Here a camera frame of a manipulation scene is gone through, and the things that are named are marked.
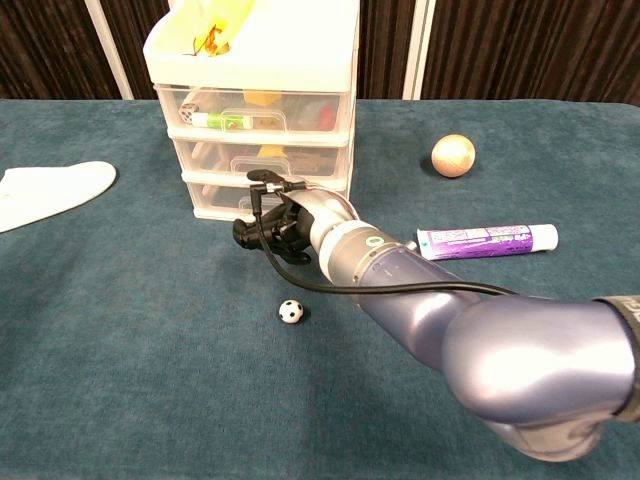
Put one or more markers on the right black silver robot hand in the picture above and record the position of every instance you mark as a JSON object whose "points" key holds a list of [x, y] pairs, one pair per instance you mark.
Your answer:
{"points": [[325, 212]]}

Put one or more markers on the yellow triangular block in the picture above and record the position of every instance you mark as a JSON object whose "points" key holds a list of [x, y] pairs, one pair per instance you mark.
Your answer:
{"points": [[270, 152]]}

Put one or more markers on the clear drawer with duck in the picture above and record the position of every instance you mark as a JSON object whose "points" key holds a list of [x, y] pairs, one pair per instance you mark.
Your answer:
{"points": [[210, 157]]}

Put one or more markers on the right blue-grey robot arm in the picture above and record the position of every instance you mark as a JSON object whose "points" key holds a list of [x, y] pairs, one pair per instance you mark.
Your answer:
{"points": [[450, 335]]}

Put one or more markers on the clear drawer with glue stick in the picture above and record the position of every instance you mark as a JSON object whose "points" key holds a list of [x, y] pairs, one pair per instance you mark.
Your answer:
{"points": [[300, 117]]}

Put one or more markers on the clear drawer with pink toy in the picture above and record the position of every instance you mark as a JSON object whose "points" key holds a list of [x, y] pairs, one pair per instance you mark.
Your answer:
{"points": [[215, 200]]}

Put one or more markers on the yellow rectangular block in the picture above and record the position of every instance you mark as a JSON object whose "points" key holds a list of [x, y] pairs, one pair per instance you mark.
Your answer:
{"points": [[260, 98]]}

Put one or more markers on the wooden ball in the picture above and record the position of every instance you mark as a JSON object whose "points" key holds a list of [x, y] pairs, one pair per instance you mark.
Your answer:
{"points": [[453, 156]]}

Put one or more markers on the green white glue stick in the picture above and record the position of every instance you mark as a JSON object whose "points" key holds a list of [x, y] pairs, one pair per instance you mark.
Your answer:
{"points": [[215, 120]]}

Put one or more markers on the purple white toothpaste tube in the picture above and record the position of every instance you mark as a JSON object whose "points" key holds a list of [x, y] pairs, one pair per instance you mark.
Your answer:
{"points": [[480, 241]]}

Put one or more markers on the white dice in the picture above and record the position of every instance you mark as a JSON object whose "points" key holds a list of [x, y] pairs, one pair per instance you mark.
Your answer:
{"points": [[188, 113]]}

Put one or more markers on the yellow rubber chicken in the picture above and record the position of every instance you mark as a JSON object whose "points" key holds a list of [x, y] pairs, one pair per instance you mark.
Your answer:
{"points": [[215, 30]]}

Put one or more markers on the teal tablecloth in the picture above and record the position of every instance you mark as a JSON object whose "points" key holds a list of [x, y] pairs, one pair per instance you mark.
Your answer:
{"points": [[125, 350]]}

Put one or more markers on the white slipper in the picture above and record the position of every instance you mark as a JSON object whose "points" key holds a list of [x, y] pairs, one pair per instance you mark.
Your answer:
{"points": [[45, 192]]}

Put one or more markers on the white drawer cabinet frame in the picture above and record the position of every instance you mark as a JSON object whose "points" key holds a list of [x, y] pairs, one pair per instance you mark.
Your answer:
{"points": [[280, 55]]}

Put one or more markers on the white partition post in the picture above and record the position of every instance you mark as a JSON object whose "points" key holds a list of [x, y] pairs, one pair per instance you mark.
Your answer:
{"points": [[417, 50], [112, 55]]}

